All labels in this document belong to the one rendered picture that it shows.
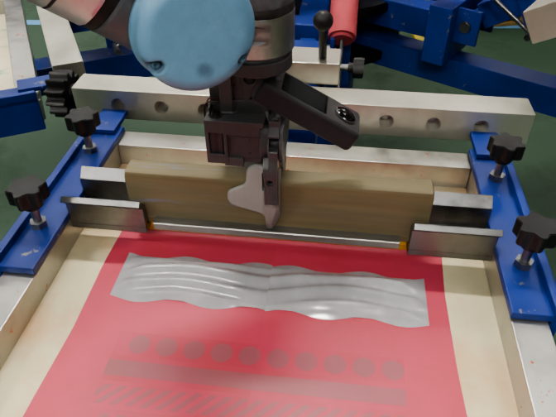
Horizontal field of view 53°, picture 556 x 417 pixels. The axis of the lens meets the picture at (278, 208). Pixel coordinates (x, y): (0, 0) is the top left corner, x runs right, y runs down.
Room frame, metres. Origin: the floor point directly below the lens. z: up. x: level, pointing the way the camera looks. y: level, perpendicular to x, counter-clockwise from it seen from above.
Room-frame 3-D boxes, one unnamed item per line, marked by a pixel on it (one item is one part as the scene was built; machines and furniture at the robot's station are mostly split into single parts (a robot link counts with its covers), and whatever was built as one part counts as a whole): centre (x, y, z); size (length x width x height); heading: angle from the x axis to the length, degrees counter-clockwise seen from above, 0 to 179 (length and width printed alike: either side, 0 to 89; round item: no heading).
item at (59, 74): (0.79, 0.33, 1.02); 0.07 x 0.06 x 0.07; 173
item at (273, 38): (0.51, 0.02, 1.23); 0.08 x 0.08 x 0.05
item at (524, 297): (0.51, -0.28, 0.98); 0.30 x 0.05 x 0.07; 173
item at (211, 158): (0.52, 0.03, 1.15); 0.09 x 0.08 x 0.12; 83
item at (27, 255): (0.57, 0.27, 0.98); 0.30 x 0.05 x 0.07; 173
